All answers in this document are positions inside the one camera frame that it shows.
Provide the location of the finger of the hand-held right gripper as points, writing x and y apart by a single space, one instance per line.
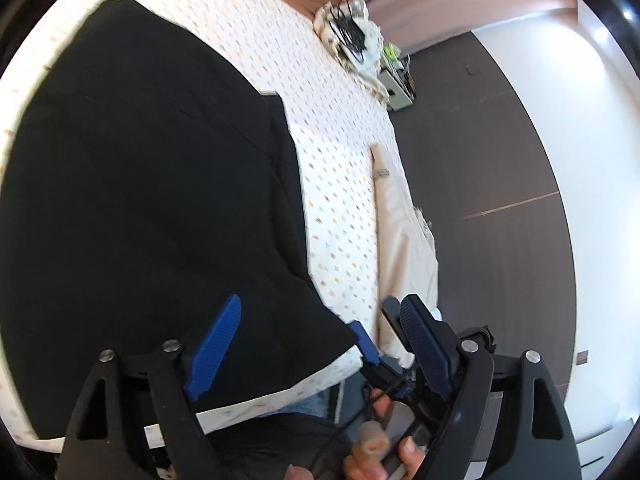
364 341
392 312

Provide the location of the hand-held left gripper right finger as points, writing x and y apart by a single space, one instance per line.
430 350

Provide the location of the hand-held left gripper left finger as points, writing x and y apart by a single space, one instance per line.
212 350

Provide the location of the black garment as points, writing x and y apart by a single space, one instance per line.
150 185

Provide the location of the person's right hand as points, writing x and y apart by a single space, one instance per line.
372 460

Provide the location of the beige cloth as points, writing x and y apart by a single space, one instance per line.
405 240

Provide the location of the person's dark clothing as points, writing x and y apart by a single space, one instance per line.
260 445

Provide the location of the white floral bed sheet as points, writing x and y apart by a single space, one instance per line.
340 185

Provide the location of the grey box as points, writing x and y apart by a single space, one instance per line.
395 90

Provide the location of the green item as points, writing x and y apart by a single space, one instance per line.
391 51

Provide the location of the pink curtain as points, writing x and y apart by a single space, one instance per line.
450 0

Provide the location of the wall socket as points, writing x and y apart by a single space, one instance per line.
582 356

